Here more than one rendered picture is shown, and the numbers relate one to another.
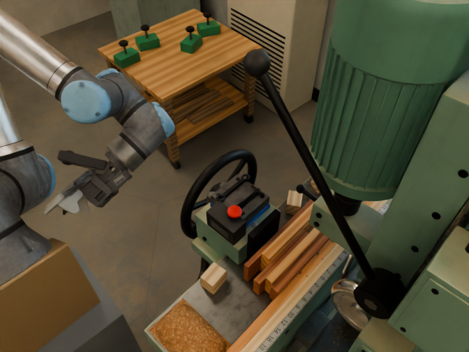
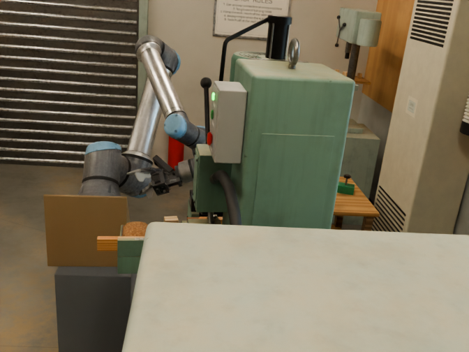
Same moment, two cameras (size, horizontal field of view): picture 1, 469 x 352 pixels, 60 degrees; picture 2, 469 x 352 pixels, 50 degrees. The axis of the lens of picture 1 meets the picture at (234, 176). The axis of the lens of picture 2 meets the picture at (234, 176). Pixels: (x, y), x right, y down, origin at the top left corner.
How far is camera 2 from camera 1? 1.22 m
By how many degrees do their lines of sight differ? 40
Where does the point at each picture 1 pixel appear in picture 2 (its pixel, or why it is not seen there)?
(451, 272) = (203, 146)
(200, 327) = (142, 228)
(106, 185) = (165, 179)
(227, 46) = (350, 203)
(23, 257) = (104, 191)
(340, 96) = not seen: hidden behind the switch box
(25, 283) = (95, 204)
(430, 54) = not seen: hidden behind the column
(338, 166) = not seen: hidden behind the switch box
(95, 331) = (109, 275)
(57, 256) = (118, 200)
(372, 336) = (193, 221)
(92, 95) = (178, 121)
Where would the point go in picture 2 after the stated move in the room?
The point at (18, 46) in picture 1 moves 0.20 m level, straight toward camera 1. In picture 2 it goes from (164, 94) to (151, 105)
